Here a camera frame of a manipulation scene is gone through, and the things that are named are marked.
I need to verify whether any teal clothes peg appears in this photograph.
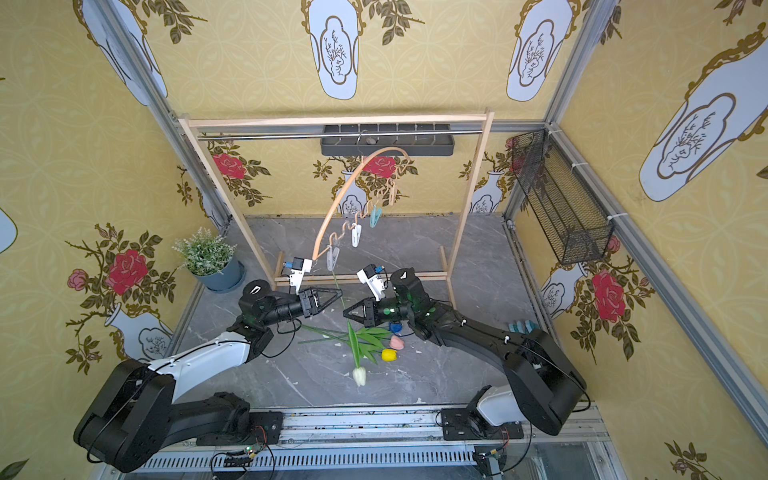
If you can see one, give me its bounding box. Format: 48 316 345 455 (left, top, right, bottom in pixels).
369 205 383 228

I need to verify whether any teal garden fork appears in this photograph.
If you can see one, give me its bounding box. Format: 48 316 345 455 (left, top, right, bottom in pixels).
508 320 538 334

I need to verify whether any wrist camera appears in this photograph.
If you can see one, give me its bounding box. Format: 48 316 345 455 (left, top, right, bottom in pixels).
284 257 313 292
357 264 386 301

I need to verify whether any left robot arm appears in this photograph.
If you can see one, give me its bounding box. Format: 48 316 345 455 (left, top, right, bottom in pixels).
73 280 343 473

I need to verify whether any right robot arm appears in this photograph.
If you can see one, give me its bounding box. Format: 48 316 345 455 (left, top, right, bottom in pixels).
344 264 587 436

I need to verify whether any yellow tulip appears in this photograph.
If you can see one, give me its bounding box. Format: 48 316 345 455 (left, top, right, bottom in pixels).
302 335 398 364

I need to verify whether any grey clothes peg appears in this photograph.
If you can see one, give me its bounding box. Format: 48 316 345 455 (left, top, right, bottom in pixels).
326 246 340 272

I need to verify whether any potted green plant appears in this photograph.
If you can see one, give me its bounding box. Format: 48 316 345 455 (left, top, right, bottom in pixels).
173 228 245 293

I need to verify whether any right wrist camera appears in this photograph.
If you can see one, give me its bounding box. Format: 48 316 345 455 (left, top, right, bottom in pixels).
357 264 386 301

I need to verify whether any aluminium mounting rail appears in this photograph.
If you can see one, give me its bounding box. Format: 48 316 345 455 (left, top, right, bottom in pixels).
92 404 627 479

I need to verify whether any blue tulip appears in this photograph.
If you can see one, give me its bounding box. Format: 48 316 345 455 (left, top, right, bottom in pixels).
357 323 402 336

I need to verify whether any small circuit board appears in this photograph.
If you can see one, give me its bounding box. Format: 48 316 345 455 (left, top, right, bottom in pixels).
222 447 261 469

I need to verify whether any black wire mesh basket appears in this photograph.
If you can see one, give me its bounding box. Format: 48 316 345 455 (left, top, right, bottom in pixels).
511 130 614 265

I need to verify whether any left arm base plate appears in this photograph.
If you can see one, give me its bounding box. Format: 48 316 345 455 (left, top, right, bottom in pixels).
196 411 284 446

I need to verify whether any white clothes peg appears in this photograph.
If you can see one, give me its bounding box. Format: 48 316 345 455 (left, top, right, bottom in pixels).
350 223 362 248

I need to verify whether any white tulip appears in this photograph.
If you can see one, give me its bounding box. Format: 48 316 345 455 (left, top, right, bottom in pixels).
332 272 368 388

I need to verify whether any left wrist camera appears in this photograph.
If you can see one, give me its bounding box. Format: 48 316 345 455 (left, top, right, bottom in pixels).
284 257 313 292

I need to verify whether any wooden clothes rack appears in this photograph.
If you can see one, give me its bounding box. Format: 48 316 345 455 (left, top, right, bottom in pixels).
178 109 496 310

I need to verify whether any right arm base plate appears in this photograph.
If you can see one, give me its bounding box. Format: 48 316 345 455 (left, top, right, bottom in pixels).
436 408 525 442

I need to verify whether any dark grey plastic tray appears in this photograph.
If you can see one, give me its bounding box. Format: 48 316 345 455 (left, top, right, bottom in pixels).
320 123 455 157

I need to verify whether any orange curved clip hanger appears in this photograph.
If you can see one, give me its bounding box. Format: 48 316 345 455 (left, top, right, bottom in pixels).
310 145 413 263

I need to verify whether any pink tulip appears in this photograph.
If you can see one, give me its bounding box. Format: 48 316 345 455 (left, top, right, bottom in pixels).
299 326 406 352

